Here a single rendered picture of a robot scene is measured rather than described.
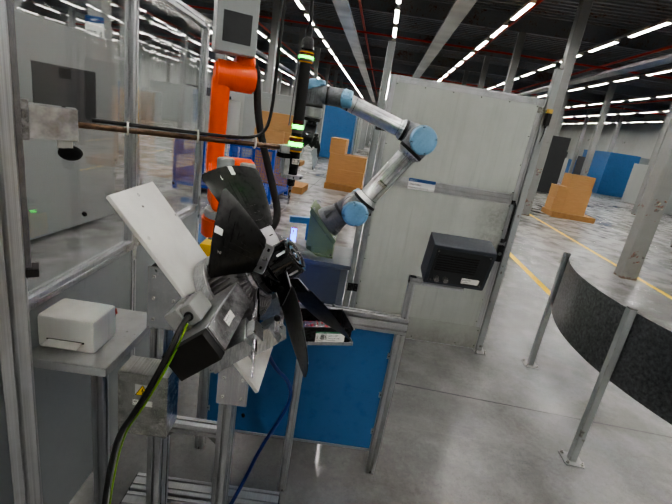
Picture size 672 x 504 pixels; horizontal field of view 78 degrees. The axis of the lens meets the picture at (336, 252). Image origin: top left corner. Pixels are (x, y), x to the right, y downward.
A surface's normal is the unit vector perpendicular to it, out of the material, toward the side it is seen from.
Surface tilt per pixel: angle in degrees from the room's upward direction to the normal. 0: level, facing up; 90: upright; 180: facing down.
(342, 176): 90
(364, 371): 90
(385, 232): 90
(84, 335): 90
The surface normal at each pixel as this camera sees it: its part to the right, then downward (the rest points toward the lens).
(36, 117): 0.55, 0.33
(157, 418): -0.02, 0.29
